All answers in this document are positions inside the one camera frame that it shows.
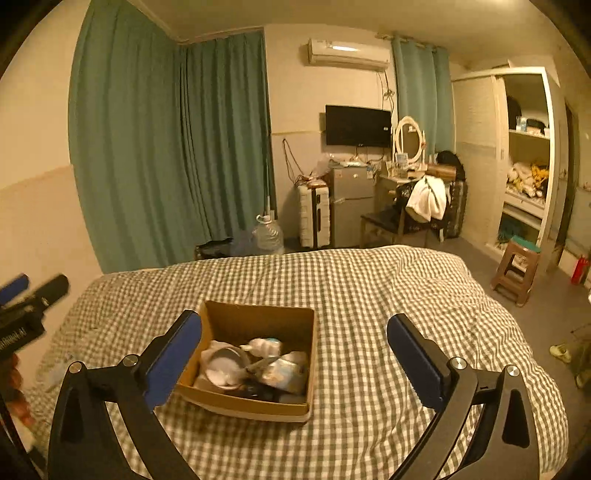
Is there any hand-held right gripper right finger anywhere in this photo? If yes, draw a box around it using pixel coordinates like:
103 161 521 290
387 314 541 480

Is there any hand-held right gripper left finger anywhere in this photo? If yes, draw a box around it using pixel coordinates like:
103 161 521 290
47 309 203 480

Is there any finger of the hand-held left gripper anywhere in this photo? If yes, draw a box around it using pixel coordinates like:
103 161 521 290
21 274 70 315
0 274 29 308

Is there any black hair tie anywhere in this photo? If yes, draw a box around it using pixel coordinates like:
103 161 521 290
240 385 280 402

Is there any blue tissue pack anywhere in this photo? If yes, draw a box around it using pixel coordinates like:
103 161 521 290
257 357 306 394

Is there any brown cardboard box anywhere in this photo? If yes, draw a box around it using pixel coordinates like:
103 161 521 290
177 300 316 423

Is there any person's left hand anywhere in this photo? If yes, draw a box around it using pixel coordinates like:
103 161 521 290
0 354 37 431

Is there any black floor bag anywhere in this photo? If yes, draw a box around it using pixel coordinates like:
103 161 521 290
195 240 234 261

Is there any brown plastic stool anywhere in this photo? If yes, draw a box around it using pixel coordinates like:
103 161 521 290
492 236 542 308

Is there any dark chair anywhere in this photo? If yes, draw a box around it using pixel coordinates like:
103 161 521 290
360 178 451 247

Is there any large clear water bottle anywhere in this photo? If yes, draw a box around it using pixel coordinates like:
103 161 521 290
252 215 284 256

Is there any white garment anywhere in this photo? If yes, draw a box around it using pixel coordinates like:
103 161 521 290
405 175 448 221

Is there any wide green curtain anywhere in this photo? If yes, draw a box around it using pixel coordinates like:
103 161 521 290
68 0 278 274

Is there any grey mini fridge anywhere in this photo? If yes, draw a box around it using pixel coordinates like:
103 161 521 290
330 166 376 247

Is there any white suitcase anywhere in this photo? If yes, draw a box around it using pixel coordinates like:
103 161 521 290
298 182 332 247

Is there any vanity desk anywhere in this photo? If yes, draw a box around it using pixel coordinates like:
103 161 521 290
376 167 428 217

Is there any red fire extinguisher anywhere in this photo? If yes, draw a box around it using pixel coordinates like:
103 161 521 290
571 255 591 285

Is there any white wardrobe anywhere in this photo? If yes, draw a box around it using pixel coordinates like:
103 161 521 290
451 67 566 273

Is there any oval white vanity mirror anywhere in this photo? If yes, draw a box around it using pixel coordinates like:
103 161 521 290
392 116 426 168

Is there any narrow green curtain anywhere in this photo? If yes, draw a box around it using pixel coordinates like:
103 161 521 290
392 37 455 162

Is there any white air conditioner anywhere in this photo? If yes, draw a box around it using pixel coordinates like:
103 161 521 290
303 38 391 72

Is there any black wall television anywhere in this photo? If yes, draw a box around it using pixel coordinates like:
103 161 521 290
325 104 392 148

